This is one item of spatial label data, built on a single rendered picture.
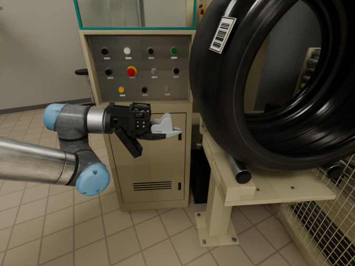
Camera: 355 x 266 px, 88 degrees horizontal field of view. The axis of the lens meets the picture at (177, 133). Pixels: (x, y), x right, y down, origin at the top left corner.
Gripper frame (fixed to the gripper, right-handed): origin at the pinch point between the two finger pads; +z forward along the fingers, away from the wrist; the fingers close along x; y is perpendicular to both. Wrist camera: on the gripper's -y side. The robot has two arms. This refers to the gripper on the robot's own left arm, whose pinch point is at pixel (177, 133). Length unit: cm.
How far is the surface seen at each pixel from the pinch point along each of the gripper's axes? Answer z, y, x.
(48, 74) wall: -199, -65, 299
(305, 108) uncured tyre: 50, 7, 14
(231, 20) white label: 5.0, 29.2, -11.1
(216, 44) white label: 3.6, 25.2, -9.8
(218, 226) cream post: 41, -84, 27
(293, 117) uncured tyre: 46.4, 3.2, 13.9
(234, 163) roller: 17.8, -6.1, -5.3
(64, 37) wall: -170, -4, 314
